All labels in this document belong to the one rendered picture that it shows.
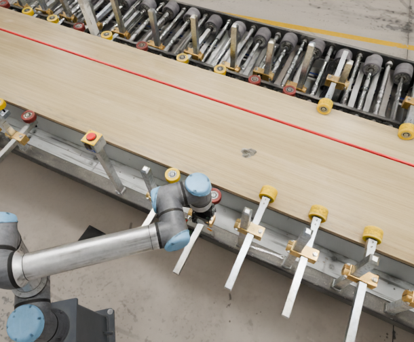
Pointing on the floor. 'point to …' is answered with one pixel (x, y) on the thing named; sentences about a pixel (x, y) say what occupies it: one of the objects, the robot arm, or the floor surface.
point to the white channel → (89, 17)
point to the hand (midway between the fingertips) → (198, 220)
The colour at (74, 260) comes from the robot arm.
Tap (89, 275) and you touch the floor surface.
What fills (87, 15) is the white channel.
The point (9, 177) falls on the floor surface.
